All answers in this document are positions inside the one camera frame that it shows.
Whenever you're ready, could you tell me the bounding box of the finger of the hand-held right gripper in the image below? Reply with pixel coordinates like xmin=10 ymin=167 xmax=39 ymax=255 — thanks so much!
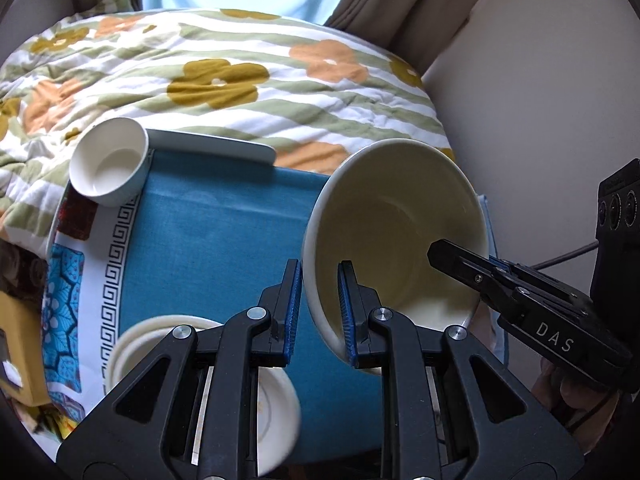
xmin=492 ymin=257 xmax=592 ymax=312
xmin=427 ymin=239 xmax=522 ymax=322

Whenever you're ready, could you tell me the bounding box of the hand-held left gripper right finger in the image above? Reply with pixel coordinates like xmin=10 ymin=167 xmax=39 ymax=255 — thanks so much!
xmin=337 ymin=261 xmax=586 ymax=480

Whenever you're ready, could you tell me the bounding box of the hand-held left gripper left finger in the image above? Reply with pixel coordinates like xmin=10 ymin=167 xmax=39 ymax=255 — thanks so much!
xmin=56 ymin=259 xmax=303 ymax=480

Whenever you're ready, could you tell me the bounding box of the light blue box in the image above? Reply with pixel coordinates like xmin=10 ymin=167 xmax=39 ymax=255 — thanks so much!
xmin=477 ymin=192 xmax=508 ymax=361

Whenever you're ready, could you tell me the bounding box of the cream ceramic bowl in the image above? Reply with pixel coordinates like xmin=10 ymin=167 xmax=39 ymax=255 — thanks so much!
xmin=301 ymin=139 xmax=491 ymax=376

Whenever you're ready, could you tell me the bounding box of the large white plate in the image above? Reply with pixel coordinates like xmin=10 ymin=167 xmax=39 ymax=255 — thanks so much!
xmin=106 ymin=314 xmax=302 ymax=478

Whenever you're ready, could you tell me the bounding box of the person's right hand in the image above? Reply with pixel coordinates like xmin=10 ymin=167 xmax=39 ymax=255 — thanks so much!
xmin=532 ymin=362 xmax=621 ymax=456

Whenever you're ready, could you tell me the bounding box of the blue patterned tablecloth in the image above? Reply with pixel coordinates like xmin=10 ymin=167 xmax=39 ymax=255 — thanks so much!
xmin=42 ymin=160 xmax=401 ymax=466

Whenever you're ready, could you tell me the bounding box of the grey-blue tray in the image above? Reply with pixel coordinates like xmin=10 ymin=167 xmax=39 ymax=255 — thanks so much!
xmin=145 ymin=129 xmax=277 ymax=167

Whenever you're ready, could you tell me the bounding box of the small white bowl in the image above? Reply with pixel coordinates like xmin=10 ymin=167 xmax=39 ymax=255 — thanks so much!
xmin=68 ymin=117 xmax=151 ymax=207

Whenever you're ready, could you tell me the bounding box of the yellow box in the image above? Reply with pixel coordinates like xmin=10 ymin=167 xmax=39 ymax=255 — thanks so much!
xmin=0 ymin=290 xmax=48 ymax=406

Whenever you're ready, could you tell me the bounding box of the floral striped blanket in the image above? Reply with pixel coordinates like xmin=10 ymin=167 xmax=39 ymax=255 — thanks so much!
xmin=0 ymin=7 xmax=456 ymax=256

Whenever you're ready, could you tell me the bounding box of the green pillow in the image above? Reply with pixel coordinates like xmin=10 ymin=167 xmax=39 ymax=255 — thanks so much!
xmin=65 ymin=0 xmax=136 ymax=23

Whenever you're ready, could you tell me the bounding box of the black cable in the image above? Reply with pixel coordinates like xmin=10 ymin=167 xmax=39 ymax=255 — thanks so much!
xmin=530 ymin=240 xmax=601 ymax=268

